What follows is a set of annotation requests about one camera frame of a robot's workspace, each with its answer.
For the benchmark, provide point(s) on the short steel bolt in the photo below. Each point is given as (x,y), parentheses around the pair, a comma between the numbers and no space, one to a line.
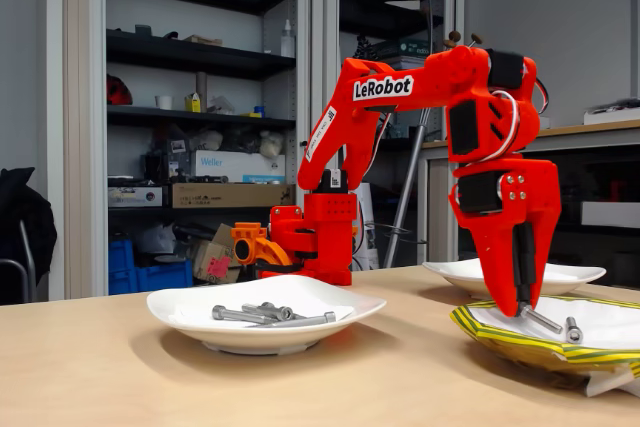
(574,332)
(542,319)

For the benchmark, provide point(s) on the red robot arm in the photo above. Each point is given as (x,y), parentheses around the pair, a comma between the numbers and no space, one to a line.
(400,92)

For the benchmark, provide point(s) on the white square plate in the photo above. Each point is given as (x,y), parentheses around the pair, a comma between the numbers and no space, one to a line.
(450,272)
(280,337)

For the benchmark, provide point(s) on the small white box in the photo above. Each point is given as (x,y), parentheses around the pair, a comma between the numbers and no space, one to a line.
(545,123)

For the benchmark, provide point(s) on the white storage box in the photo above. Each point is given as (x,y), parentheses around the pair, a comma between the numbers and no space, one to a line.
(615,214)

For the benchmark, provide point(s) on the grey wooden-top workbench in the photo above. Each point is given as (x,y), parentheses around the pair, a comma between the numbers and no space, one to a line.
(440,197)

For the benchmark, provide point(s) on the yellow green striped plate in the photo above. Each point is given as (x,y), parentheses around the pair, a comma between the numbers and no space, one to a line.
(500,342)

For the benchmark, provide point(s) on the white tray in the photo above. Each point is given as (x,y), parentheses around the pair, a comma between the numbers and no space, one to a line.
(610,117)

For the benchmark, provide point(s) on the silver coat stand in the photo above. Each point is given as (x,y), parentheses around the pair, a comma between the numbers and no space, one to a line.
(408,182)

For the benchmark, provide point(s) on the black flexible tripod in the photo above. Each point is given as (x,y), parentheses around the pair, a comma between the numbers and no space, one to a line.
(362,47)

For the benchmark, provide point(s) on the white soft bag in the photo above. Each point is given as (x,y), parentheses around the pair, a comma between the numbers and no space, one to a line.
(272,144)

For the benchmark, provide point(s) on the grey metal shelf cabinet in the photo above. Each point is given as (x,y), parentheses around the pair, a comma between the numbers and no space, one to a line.
(85,97)
(325,22)

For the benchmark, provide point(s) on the white Weller box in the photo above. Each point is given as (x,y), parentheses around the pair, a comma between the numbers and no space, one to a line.
(235,164)

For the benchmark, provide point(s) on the long brown cardboard box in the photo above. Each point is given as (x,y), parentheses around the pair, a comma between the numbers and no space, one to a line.
(225,195)

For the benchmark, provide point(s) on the cardboard box pink sticker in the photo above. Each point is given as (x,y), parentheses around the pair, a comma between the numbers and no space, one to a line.
(215,267)

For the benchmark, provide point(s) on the white plastic bottle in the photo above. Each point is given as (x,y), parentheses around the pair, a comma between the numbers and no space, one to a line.
(287,44)

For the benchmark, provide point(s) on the low blue plastic crate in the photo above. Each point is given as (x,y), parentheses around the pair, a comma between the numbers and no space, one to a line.
(165,277)

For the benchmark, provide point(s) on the cardboard tube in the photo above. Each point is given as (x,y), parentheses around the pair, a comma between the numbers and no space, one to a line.
(201,89)

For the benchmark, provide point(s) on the small yellow box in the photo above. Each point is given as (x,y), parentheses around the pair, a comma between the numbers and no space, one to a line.
(192,104)

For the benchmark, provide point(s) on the flat cardboard box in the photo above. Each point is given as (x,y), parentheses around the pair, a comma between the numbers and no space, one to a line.
(202,40)

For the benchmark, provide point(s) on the white cup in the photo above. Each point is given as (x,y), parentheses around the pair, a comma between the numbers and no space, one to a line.
(164,102)

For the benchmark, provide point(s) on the flat white printed box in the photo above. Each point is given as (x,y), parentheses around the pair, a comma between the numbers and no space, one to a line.
(130,197)

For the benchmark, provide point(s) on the tall blue plastic crate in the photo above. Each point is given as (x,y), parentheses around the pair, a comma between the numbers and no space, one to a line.
(120,262)

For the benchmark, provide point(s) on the red black helmet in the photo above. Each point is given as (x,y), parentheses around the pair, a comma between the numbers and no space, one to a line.
(120,94)

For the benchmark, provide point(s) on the black jacket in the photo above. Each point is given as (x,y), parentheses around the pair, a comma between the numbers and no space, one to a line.
(25,222)

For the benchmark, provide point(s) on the orange printed mount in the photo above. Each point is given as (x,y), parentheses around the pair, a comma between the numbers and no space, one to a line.
(257,242)

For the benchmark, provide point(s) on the metal chair frame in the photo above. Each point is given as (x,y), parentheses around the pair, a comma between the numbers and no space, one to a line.
(31,262)

